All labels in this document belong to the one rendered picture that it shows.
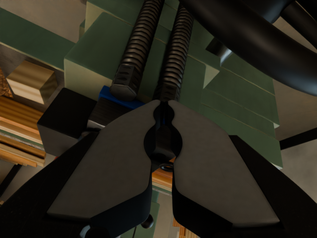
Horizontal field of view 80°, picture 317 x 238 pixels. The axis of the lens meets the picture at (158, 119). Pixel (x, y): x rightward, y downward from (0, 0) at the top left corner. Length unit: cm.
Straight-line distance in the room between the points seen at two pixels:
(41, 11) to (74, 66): 142
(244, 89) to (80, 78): 35
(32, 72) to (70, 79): 12
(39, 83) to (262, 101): 42
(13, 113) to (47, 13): 119
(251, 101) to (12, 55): 43
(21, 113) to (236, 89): 43
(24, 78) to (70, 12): 118
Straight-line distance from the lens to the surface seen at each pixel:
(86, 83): 20
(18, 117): 45
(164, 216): 305
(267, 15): 27
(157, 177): 35
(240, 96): 44
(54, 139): 21
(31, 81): 31
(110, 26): 24
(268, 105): 49
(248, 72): 52
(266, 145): 41
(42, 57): 32
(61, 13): 152
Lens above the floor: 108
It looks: 35 degrees down
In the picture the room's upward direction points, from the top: 164 degrees counter-clockwise
